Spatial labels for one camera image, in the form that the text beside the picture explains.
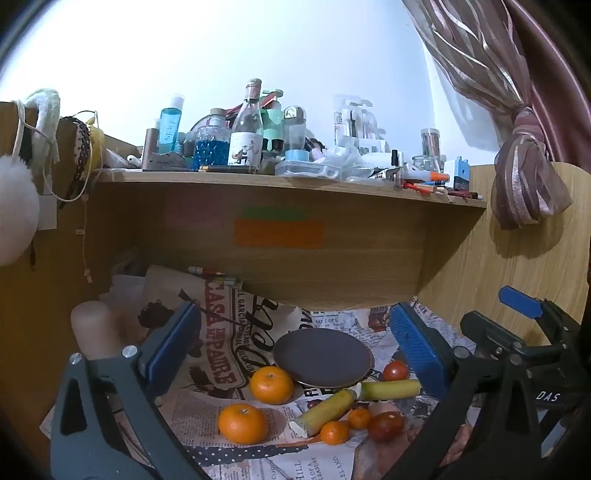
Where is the clear bottle with silver cap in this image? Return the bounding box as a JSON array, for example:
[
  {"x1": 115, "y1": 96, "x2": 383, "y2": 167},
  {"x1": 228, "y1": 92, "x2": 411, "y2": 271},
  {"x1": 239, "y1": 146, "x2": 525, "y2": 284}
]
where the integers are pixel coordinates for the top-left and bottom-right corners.
[{"x1": 282, "y1": 106, "x2": 308, "y2": 153}]

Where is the dark patterned headband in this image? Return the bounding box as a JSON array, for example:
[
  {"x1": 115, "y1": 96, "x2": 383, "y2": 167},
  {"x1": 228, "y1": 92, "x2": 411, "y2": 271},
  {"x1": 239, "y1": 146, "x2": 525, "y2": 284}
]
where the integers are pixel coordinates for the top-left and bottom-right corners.
[{"x1": 59, "y1": 115, "x2": 92, "y2": 200}]

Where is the small mandarin orange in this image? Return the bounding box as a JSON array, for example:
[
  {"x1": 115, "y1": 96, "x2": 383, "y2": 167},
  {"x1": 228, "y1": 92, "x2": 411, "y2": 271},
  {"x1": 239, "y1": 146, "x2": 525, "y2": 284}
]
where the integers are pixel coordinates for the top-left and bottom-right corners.
[
  {"x1": 347, "y1": 407, "x2": 372, "y2": 431},
  {"x1": 320, "y1": 421, "x2": 351, "y2": 446}
]

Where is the red pen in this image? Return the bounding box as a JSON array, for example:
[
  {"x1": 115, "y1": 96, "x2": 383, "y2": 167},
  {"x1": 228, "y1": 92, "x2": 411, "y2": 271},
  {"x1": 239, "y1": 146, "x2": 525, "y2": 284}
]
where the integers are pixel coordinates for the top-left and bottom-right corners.
[{"x1": 403, "y1": 182, "x2": 484, "y2": 200}]

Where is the yellow-green corn cob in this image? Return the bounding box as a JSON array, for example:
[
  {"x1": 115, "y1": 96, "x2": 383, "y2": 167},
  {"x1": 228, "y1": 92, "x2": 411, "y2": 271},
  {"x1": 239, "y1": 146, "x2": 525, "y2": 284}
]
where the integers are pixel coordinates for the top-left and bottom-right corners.
[
  {"x1": 288, "y1": 388, "x2": 360, "y2": 439},
  {"x1": 359, "y1": 379, "x2": 422, "y2": 402}
]

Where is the newspaper print paper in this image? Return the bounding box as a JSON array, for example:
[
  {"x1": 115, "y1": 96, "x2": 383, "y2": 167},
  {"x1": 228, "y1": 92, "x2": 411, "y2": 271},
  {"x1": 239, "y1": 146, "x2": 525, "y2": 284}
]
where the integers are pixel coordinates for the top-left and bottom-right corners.
[{"x1": 39, "y1": 302, "x2": 476, "y2": 480}]

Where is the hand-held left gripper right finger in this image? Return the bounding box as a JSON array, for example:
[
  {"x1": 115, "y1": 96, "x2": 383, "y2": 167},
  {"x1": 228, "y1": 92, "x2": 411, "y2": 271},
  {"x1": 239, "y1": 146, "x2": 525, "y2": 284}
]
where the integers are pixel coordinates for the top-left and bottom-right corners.
[{"x1": 383, "y1": 302, "x2": 543, "y2": 480}]

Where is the brown cosmetic tube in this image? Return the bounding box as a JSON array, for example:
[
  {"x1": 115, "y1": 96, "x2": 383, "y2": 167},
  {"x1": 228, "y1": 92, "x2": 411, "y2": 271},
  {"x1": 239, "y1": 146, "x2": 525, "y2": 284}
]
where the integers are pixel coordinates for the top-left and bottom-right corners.
[{"x1": 142, "y1": 128, "x2": 160, "y2": 169}]

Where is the glass jar with blue beads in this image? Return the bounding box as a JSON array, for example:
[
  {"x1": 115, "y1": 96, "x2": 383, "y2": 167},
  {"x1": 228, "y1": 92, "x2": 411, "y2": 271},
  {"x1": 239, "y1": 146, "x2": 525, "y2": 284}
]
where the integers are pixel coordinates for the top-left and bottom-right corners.
[{"x1": 196, "y1": 108, "x2": 232, "y2": 169}]

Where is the pink striped curtain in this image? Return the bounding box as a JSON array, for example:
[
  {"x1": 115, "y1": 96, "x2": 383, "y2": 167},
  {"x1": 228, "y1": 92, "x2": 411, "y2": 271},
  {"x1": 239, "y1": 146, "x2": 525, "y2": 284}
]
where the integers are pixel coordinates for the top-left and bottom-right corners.
[{"x1": 401, "y1": 0, "x2": 591, "y2": 283}]

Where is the clear bottle with white label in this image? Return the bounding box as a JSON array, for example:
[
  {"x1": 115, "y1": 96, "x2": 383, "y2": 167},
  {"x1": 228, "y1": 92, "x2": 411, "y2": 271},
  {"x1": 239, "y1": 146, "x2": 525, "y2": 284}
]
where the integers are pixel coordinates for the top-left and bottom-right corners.
[{"x1": 228, "y1": 79, "x2": 265, "y2": 167}]

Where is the blue liquid toner bottle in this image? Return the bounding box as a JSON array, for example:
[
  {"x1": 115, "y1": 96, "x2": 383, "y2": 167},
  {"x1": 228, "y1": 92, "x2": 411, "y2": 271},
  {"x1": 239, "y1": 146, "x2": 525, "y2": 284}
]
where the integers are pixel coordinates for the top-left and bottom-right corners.
[{"x1": 160, "y1": 94, "x2": 186, "y2": 156}]

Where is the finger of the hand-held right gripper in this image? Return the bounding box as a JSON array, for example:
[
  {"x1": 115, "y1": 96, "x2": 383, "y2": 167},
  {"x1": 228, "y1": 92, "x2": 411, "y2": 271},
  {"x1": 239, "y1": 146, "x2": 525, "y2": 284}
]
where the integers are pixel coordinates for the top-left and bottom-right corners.
[
  {"x1": 460, "y1": 310, "x2": 534, "y2": 366},
  {"x1": 499, "y1": 285, "x2": 585, "y2": 344}
]

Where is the white fluffy pompom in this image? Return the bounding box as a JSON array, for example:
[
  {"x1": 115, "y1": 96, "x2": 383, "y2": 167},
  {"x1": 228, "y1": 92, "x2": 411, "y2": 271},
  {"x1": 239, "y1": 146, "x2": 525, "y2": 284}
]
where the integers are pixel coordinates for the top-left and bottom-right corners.
[{"x1": 0, "y1": 154, "x2": 41, "y2": 267}]

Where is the glass jar with pink sticks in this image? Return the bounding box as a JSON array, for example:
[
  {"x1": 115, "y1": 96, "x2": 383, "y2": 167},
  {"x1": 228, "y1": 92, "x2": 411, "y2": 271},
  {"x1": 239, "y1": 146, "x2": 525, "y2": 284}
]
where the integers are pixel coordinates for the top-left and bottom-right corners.
[{"x1": 420, "y1": 128, "x2": 443, "y2": 160}]

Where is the crumpled white paper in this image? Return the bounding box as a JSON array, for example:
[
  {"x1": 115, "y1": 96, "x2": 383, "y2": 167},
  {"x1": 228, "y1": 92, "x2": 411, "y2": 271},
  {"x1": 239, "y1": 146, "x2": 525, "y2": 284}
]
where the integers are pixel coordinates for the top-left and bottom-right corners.
[{"x1": 110, "y1": 274, "x2": 149, "y2": 315}]

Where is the cream cylindrical roll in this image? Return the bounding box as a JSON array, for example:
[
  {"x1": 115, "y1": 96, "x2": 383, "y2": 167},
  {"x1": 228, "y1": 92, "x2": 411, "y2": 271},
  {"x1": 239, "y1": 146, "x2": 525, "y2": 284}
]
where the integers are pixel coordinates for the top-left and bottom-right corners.
[{"x1": 70, "y1": 300, "x2": 122, "y2": 358}]

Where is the orange sticky note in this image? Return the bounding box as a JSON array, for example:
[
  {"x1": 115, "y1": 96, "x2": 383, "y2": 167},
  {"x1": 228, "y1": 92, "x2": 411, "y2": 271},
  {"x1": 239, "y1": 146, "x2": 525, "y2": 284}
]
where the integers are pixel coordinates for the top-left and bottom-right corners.
[{"x1": 235, "y1": 219, "x2": 325, "y2": 250}]

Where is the large orange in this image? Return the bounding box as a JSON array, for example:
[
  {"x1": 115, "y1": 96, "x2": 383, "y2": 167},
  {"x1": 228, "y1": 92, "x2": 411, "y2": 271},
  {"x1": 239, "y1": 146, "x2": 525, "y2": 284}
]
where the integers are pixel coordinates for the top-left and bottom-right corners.
[
  {"x1": 249, "y1": 366, "x2": 295, "y2": 406},
  {"x1": 218, "y1": 403, "x2": 270, "y2": 445}
]

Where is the green sticky note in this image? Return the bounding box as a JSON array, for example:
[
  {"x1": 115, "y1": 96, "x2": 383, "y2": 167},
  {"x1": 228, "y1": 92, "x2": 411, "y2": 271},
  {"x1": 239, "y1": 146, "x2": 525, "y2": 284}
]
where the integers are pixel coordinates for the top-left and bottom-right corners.
[{"x1": 241, "y1": 206, "x2": 308, "y2": 221}]

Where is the thin hanging cord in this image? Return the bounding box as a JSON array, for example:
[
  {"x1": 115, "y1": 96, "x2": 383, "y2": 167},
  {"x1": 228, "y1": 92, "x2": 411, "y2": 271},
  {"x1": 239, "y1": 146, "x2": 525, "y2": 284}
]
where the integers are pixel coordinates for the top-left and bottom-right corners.
[{"x1": 75, "y1": 194, "x2": 94, "y2": 283}]

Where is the wooden desk hutch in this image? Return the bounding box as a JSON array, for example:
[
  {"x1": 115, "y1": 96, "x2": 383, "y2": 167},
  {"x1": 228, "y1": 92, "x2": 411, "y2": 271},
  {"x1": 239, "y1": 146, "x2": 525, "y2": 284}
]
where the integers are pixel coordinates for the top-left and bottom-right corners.
[{"x1": 0, "y1": 100, "x2": 591, "y2": 416}]

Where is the clear plastic box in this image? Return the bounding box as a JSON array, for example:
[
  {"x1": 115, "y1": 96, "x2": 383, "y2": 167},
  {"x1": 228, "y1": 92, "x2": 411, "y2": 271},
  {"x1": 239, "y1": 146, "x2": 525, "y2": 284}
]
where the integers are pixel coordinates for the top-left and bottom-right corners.
[{"x1": 275, "y1": 159, "x2": 343, "y2": 182}]

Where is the yellow headband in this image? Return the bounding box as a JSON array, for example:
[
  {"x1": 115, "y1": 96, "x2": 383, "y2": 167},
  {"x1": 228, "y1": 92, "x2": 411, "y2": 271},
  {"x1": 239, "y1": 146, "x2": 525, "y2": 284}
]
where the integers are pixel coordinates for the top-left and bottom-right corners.
[{"x1": 85, "y1": 121, "x2": 108, "y2": 171}]

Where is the white blister packaging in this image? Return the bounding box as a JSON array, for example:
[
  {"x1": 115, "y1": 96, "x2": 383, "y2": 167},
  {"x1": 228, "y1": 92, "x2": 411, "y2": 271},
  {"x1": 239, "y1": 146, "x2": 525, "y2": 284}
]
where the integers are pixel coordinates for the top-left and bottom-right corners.
[{"x1": 332, "y1": 94, "x2": 389, "y2": 154}]

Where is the green pump bottle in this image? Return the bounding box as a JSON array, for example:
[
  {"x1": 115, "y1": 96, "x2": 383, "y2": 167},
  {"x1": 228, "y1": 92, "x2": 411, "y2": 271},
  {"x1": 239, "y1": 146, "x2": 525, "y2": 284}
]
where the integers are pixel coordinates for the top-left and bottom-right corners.
[{"x1": 260, "y1": 87, "x2": 286, "y2": 126}]

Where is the glass beaker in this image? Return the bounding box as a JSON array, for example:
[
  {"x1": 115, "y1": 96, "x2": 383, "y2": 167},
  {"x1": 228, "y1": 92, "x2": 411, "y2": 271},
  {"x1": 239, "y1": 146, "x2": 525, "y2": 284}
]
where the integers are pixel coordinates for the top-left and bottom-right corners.
[{"x1": 412, "y1": 154, "x2": 447, "y2": 175}]

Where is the small dark red tomato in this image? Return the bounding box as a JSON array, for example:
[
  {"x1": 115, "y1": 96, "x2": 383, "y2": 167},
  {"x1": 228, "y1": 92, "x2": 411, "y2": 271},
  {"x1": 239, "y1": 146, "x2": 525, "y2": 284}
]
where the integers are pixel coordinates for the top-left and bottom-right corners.
[{"x1": 367, "y1": 411, "x2": 406, "y2": 441}]

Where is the brown round plate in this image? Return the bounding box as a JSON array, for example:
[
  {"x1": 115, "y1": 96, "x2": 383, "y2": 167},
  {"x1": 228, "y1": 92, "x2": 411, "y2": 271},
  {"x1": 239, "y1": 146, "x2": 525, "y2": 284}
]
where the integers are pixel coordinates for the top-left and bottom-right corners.
[{"x1": 271, "y1": 329, "x2": 375, "y2": 388}]

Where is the brown vintage print paper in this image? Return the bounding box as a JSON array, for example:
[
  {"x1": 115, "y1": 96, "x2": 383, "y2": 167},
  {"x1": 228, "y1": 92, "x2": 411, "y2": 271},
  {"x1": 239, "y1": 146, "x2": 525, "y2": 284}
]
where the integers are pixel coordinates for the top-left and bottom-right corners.
[{"x1": 139, "y1": 264, "x2": 315, "y2": 402}]

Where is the pink sticky note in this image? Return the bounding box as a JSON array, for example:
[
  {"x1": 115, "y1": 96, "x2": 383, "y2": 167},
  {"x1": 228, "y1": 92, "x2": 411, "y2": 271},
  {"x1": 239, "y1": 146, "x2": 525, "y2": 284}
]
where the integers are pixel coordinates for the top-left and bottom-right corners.
[{"x1": 165, "y1": 202, "x2": 223, "y2": 228}]

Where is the white fluffy headband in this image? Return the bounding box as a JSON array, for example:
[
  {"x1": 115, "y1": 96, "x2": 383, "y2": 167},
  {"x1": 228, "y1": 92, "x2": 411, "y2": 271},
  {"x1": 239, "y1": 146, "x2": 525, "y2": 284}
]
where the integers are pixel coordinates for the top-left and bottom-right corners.
[{"x1": 24, "y1": 88, "x2": 62, "y2": 163}]

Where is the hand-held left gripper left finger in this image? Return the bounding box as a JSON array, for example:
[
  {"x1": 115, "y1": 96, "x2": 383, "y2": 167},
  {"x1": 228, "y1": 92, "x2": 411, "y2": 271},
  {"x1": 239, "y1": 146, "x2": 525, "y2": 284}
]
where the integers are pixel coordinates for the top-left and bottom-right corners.
[{"x1": 50, "y1": 301, "x2": 208, "y2": 480}]

